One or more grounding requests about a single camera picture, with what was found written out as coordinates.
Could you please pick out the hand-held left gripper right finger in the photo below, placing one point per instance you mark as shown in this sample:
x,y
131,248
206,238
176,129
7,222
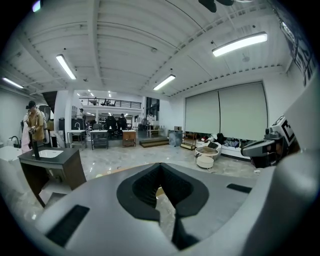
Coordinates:
x,y
220,200

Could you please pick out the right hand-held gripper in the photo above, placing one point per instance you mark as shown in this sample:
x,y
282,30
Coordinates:
x,y
285,130

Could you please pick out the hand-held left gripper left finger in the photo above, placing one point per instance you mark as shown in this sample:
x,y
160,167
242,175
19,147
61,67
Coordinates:
x,y
95,212

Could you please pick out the white window bench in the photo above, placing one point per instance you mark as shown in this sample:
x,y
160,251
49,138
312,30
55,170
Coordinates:
x,y
232,152

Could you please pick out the pile of clothes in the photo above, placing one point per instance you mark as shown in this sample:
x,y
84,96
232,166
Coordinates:
x,y
231,143

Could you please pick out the wide white roller blind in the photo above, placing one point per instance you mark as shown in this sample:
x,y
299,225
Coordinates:
x,y
242,111

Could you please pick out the white round stool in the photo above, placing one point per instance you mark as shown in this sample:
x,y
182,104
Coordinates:
x,y
205,162

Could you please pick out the white lounge chair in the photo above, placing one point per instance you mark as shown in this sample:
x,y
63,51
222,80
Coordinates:
x,y
218,152

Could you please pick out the dark sink cabinet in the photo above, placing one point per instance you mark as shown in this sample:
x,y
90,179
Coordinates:
x,y
75,170

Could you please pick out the black cushion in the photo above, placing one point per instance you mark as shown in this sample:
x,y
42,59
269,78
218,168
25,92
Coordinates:
x,y
212,145

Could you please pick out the round white wood-top table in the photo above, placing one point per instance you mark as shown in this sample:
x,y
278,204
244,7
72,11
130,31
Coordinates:
x,y
205,150

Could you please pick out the gold metal rack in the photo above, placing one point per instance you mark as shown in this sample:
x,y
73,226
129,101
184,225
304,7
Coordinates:
x,y
188,141

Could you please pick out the narrow white roller blind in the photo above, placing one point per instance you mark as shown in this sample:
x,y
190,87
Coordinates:
x,y
202,112

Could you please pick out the black shelf table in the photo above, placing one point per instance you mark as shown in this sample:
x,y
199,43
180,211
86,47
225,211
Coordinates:
x,y
99,140

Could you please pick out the grey marble bin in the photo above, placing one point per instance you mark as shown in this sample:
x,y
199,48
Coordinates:
x,y
175,138

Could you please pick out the white sink basin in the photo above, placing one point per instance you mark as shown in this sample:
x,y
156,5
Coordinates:
x,y
47,153

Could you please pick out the wooden cabinet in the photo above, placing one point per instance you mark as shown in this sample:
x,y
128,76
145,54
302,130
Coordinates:
x,y
129,138

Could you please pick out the small cardboard box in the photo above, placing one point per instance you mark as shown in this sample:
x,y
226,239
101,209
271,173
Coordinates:
x,y
178,128

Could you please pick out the black step platform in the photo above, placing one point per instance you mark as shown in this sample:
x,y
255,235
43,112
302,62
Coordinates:
x,y
153,143

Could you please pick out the black faucet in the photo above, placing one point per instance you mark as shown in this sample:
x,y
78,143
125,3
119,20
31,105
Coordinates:
x,y
36,147

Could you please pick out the black office chair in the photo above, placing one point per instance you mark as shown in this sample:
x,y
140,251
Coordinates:
x,y
111,125
122,123

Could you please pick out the person's printed dark T-shirt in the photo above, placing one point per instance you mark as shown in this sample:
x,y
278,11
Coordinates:
x,y
303,55

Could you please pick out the white ceiling tube light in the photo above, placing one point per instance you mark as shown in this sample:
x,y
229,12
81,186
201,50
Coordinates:
x,y
36,5
238,43
12,83
65,66
163,82

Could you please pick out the black mezzanine railing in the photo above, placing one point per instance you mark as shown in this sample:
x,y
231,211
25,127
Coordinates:
x,y
112,103

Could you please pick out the white metal-frame table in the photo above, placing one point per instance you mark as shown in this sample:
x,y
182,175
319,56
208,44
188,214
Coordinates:
x,y
76,135

